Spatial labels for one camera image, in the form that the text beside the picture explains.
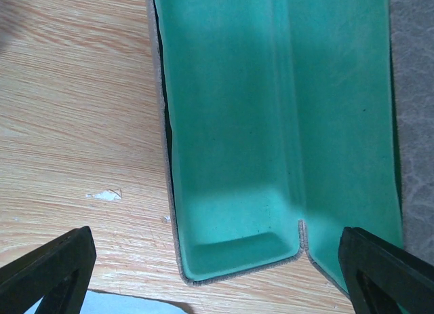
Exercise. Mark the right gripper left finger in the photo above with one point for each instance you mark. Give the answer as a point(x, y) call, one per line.
point(55, 276)

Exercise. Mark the grey glasses case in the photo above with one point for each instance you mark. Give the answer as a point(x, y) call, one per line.
point(285, 121)

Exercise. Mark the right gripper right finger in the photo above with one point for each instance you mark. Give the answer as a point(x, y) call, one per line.
point(382, 278)

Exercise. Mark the blue cleaning cloth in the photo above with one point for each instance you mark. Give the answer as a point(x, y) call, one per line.
point(101, 302)

